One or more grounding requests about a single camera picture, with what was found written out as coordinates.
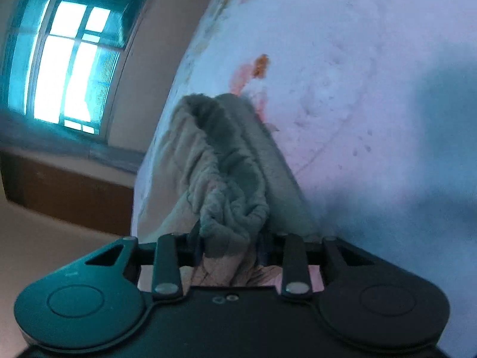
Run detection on window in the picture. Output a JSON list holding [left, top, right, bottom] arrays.
[[7, 0, 125, 135]]

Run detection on grey pants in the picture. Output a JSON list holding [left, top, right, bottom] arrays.
[[139, 92, 326, 288]]

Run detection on brown wooden door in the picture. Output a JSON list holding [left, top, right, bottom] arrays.
[[0, 151, 135, 236]]

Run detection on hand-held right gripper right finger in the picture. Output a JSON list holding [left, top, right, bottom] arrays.
[[257, 231, 378, 301]]

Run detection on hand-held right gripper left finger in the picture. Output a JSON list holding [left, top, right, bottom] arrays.
[[84, 227, 205, 301]]

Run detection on grey curtain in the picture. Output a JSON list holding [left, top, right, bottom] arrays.
[[0, 110, 147, 175]]

